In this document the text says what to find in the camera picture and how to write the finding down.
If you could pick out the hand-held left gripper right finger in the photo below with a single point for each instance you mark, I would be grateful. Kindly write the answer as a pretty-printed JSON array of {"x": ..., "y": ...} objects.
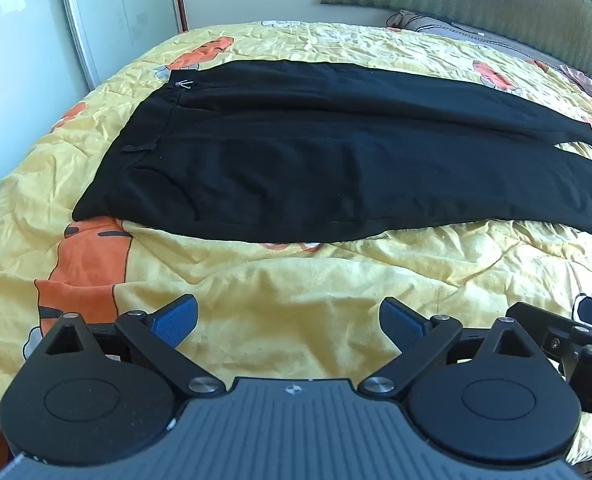
[{"x": 400, "y": 323}]

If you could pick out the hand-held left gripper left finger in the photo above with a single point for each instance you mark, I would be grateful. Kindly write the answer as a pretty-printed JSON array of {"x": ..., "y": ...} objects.
[{"x": 177, "y": 318}]

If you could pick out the black pants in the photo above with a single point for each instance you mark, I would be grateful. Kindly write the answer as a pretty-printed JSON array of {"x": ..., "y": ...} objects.
[{"x": 336, "y": 160}]

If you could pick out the yellow carrot print blanket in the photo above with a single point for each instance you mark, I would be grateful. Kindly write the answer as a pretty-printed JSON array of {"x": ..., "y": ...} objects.
[{"x": 296, "y": 290}]

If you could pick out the pink cloth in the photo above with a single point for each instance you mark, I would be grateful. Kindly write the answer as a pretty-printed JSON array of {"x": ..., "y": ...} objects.
[{"x": 583, "y": 80}]

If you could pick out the grey patterned pillow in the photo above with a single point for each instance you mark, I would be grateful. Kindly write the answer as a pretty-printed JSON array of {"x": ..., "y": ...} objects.
[{"x": 466, "y": 35}]

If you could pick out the white wardrobe door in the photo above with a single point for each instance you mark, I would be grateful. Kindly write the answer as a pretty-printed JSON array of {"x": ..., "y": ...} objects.
[{"x": 101, "y": 15}]

